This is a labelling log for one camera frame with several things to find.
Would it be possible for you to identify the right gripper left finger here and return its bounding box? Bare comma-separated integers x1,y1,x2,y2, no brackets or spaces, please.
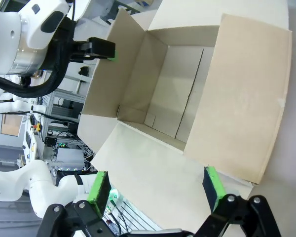
38,170,119,237

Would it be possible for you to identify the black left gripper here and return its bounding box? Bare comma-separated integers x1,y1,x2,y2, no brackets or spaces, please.
58,17,118,62

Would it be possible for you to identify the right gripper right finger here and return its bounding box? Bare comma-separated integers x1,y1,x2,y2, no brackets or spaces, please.
194,166,282,237

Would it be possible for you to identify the brown cardboard box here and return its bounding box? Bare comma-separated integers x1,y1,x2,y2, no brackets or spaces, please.
77,0,294,233

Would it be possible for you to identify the grey electronics box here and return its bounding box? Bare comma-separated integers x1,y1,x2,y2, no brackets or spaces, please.
56,148,86,171

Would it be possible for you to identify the small black device box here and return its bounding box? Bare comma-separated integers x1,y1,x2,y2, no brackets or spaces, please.
44,136,58,147

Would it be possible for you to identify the brown board panel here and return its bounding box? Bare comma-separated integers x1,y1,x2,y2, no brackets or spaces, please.
0,113,24,137

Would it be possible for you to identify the black camera on pole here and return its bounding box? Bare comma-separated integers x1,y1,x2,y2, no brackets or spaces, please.
78,66,90,99

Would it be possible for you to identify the aluminium frame rack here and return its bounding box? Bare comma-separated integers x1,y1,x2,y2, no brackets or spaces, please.
48,91,86,134

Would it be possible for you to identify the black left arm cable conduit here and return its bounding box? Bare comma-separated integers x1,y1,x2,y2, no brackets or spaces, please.
0,39,73,98

